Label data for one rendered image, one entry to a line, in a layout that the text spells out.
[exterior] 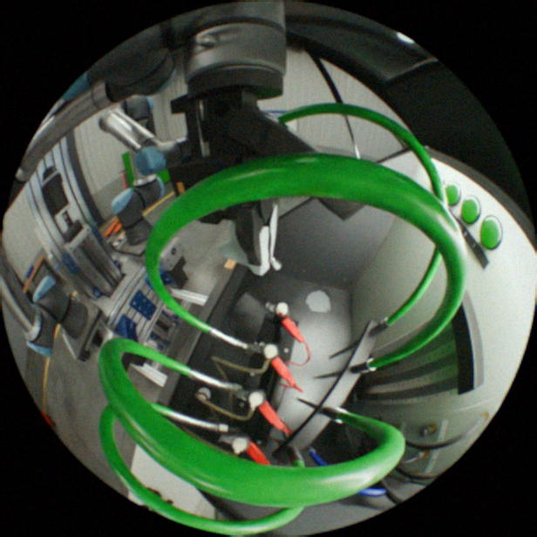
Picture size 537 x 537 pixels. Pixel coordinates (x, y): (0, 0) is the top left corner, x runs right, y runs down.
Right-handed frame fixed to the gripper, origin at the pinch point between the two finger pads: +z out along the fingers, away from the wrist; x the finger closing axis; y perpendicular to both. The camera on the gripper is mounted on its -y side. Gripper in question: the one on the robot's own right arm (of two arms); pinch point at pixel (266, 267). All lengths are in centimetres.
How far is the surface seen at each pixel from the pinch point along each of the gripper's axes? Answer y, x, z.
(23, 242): 615, 120, -43
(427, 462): -30.6, 26.4, 2.2
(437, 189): -16.7, -1.9, -14.3
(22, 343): 590, 364, 90
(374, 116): -9.3, -5.0, -18.8
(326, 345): -20.7, -3.9, 40.6
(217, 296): 19.6, -6.9, 28.4
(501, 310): -31.0, 7.4, -9.9
